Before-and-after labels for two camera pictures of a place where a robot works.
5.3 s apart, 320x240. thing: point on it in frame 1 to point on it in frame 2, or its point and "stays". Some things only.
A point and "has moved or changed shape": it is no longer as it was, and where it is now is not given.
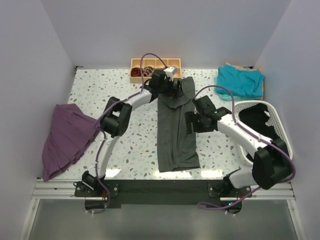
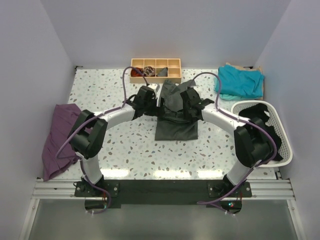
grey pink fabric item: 148,71 stays
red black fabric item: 135,72 stays
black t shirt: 254,114 stays
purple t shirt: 72,132 stays
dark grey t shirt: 177,149 has moved or changed shape
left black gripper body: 167,88 to 151,108
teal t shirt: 242,83 stays
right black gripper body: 199,125 to 187,113
